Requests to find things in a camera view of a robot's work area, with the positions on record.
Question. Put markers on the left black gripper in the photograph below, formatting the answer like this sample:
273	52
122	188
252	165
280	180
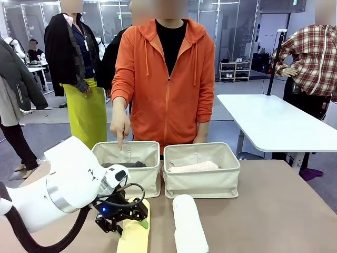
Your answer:
110	208

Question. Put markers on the yellow towel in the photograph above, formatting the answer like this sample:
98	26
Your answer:
133	239

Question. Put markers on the dark grey towel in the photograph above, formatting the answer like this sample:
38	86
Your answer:
131	164

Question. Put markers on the white towel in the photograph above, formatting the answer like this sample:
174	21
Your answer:
188	226

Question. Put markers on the pink towel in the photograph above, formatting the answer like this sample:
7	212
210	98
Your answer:
194	166

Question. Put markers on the person's right forearm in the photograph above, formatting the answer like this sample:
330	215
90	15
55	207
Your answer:
120	97

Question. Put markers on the person's left forearm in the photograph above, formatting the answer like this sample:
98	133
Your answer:
206	105

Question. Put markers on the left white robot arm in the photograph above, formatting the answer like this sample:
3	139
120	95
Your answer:
71	179

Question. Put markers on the person's right hand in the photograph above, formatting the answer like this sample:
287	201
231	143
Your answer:
121	129

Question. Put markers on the person's left hand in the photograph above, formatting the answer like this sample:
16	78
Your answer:
202	133

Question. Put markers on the beige fabric basket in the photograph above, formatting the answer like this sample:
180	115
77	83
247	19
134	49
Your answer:
200	184
142	182

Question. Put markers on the mannequin with yellow skirt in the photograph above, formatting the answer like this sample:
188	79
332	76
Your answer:
84	118

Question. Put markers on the person in orange hoodie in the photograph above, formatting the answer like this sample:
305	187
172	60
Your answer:
163	105

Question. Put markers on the grey round seat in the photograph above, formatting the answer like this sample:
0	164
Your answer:
250	156

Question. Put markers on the white desk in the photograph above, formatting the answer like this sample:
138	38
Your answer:
37	69

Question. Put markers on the white table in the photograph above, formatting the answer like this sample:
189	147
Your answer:
276	121

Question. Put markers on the seated person in dark jacket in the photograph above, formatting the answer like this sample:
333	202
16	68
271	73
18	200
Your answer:
39	56

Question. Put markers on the wooden shoe rack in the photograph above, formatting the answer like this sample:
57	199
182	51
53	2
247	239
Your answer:
234	71

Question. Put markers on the purple cloth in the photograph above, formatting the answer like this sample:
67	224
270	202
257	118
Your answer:
312	174

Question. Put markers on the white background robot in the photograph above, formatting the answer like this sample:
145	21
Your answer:
15	44

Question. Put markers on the black bag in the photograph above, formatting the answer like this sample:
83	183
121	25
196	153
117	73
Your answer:
260	62

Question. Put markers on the mannequin in plaid shirt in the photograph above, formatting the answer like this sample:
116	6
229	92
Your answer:
313	58

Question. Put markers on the black camera pole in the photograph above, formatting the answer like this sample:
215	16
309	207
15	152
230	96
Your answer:
271	85

